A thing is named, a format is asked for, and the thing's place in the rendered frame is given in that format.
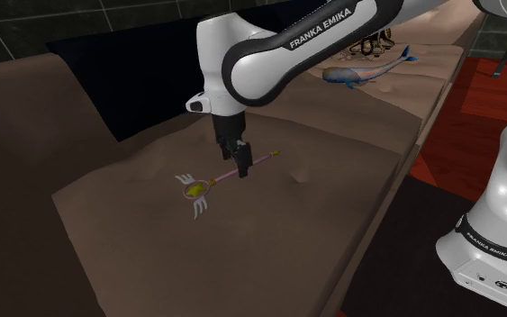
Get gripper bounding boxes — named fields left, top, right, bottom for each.
left=211, top=110, right=255, bottom=179

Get pink star wand toy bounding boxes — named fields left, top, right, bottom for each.
left=175, top=150, right=280, bottom=221

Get brown sofa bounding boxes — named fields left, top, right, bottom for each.
left=0, top=0, right=487, bottom=317

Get blue whale figure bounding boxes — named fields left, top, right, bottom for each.
left=321, top=45, right=419, bottom=90

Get dark gold ornament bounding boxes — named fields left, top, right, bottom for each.
left=349, top=28, right=395, bottom=57

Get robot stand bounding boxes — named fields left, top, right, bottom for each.
left=340, top=174, right=507, bottom=317

